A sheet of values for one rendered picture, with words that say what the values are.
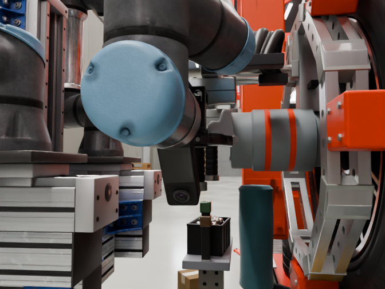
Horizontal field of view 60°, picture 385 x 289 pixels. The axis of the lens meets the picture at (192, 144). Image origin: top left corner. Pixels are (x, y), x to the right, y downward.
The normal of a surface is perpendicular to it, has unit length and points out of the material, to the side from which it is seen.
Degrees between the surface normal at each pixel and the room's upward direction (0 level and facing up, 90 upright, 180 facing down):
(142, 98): 90
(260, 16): 90
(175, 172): 123
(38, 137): 72
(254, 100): 90
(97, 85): 90
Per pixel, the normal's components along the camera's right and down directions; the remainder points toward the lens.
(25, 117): 0.74, -0.33
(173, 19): 0.67, -0.04
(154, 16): 0.44, -0.04
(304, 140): -0.14, 0.01
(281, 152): -0.13, 0.39
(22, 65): 0.83, 0.01
